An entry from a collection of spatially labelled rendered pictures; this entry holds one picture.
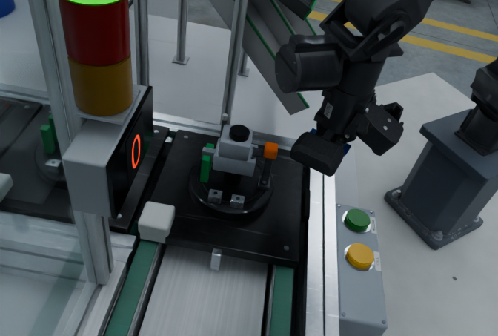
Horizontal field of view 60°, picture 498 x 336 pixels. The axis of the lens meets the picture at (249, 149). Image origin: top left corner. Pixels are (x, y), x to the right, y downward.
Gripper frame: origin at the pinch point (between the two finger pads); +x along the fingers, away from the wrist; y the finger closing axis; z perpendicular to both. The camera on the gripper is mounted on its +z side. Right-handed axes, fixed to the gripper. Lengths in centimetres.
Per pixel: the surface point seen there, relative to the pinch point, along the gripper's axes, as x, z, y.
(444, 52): 108, 14, 297
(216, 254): 12.5, -7.5, -16.4
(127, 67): -21.1, -13.7, -26.0
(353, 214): 11.9, 7.1, 2.3
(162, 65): 23, -54, 31
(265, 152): 2.0, -8.0, -3.7
